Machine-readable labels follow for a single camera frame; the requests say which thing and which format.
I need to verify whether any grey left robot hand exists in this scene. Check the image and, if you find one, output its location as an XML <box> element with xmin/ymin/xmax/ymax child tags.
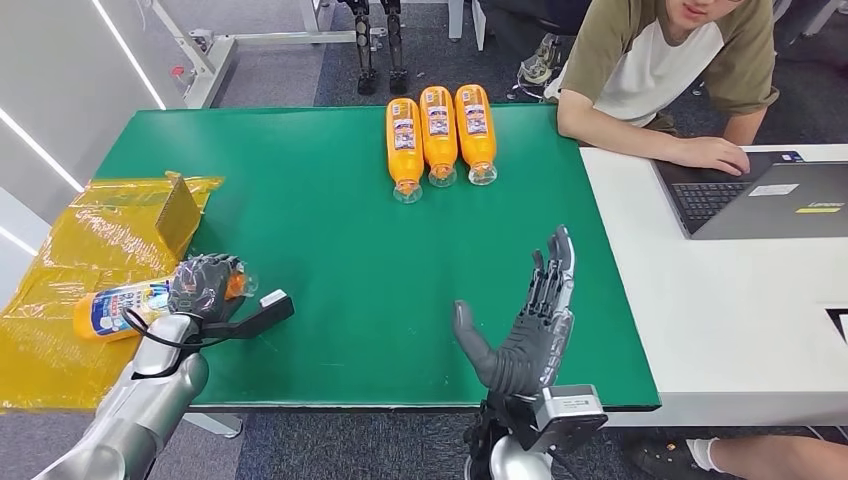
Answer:
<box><xmin>167</xmin><ymin>253</ymin><xmax>248</xmax><ymax>324</ymax></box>

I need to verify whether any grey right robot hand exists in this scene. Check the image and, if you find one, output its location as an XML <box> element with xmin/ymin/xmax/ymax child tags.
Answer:
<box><xmin>453</xmin><ymin>225</ymin><xmax>576</xmax><ymax>397</ymax></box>

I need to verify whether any orange juice bottle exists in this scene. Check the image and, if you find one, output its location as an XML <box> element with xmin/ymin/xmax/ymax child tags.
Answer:
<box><xmin>419</xmin><ymin>85</ymin><xmax>459</xmax><ymax>189</ymax></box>
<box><xmin>72</xmin><ymin>264</ymin><xmax>260</xmax><ymax>344</ymax></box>
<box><xmin>454</xmin><ymin>83</ymin><xmax>499</xmax><ymax>187</ymax></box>
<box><xmin>385</xmin><ymin>97</ymin><xmax>426</xmax><ymax>205</ymax></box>

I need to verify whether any yellow taped cardboard box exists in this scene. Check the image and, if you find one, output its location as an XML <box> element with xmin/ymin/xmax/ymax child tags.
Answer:
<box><xmin>0</xmin><ymin>171</ymin><xmax>226</xmax><ymax>413</ymax></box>

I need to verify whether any white desk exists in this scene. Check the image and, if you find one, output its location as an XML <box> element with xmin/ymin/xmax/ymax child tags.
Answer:
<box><xmin>579</xmin><ymin>144</ymin><xmax>848</xmax><ymax>429</ymax></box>

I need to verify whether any person's hand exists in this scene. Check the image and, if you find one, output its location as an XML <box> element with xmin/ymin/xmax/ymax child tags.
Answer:
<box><xmin>674</xmin><ymin>135</ymin><xmax>753</xmax><ymax>178</ymax></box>

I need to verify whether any black robot leg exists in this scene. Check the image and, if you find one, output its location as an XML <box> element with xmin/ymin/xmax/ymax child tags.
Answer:
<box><xmin>380</xmin><ymin>0</ymin><xmax>411</xmax><ymax>96</ymax></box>
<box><xmin>337</xmin><ymin>0</ymin><xmax>381</xmax><ymax>97</ymax></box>

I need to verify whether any grey laptop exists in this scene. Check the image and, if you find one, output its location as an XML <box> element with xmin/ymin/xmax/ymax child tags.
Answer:
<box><xmin>651</xmin><ymin>150</ymin><xmax>848</xmax><ymax>241</ymax></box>

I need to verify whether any grey sneaker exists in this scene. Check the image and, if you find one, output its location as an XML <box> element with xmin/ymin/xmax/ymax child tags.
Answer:
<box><xmin>515</xmin><ymin>33</ymin><xmax>564</xmax><ymax>88</ymax></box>

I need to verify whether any black flat object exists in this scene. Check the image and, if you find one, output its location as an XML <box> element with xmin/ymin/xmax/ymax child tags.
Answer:
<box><xmin>825</xmin><ymin>306</ymin><xmax>848</xmax><ymax>345</ymax></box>

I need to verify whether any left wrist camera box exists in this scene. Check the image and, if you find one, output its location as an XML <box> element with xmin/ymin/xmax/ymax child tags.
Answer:
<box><xmin>198</xmin><ymin>288</ymin><xmax>296</xmax><ymax>341</ymax></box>

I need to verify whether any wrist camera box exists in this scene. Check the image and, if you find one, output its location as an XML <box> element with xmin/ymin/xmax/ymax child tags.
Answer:
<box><xmin>198</xmin><ymin>288</ymin><xmax>296</xmax><ymax>341</ymax></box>
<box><xmin>506</xmin><ymin>384</ymin><xmax>609</xmax><ymax>456</ymax></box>

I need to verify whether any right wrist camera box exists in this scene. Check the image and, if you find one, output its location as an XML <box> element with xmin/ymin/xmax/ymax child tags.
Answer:
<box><xmin>506</xmin><ymin>384</ymin><xmax>609</xmax><ymax>456</ymax></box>

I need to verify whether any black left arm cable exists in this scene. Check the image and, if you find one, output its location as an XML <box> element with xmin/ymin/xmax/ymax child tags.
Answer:
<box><xmin>121</xmin><ymin>307</ymin><xmax>230</xmax><ymax>382</ymax></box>

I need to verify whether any white metal frame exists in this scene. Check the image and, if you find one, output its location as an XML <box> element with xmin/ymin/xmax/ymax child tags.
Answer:
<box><xmin>146</xmin><ymin>0</ymin><xmax>389</xmax><ymax>111</ymax></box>

